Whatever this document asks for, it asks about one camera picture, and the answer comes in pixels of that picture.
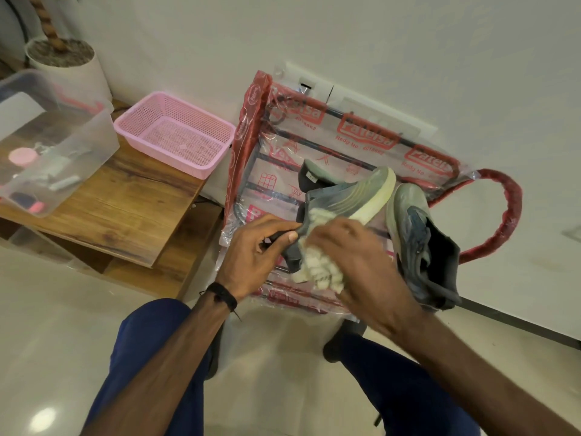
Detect person's left hand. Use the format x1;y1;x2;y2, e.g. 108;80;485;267
216;213;302;305

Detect person's right hand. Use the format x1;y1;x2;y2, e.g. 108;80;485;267
312;217;428;342

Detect grey green sneaker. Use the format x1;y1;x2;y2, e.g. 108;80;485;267
386;182;463;312
281;159;398;274

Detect white cleaning cloth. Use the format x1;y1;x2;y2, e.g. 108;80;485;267
290;209;351;296

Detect person's right forearm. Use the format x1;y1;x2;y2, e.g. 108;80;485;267
389;309;581;436

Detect person's left forearm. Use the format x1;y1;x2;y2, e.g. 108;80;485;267
81;286;238;436

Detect black wristband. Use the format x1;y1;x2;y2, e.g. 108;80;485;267
200;282;242;322

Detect plastic-wrapped metal rack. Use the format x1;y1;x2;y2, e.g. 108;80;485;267
220;70;524;316

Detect person's black right shoe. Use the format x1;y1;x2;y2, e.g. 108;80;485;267
323;319;368;364

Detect pink plastic basket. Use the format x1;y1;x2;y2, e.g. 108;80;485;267
113;91;237;180

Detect wooden low table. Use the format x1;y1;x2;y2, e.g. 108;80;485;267
0;99;224;301

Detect person's right leg blue trousers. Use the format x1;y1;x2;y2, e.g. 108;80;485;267
340;330;483;436

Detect person's leg blue trousers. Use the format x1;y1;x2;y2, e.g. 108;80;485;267
81;299;215;436
340;330;483;436

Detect person's left leg blue trousers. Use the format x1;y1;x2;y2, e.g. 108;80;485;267
81;299;215;436

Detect clear plastic storage box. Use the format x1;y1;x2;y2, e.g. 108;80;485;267
0;70;121;219

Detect pink round container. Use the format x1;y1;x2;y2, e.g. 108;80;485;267
8;147;38;167

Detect white plant pot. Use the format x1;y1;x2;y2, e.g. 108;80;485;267
24;37;113;105

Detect brown plant trunk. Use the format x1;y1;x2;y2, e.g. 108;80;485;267
33;0;73;53

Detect white wall socket plate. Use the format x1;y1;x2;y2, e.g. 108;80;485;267
272;62;439;142

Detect black cable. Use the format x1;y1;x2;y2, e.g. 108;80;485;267
6;0;31;38

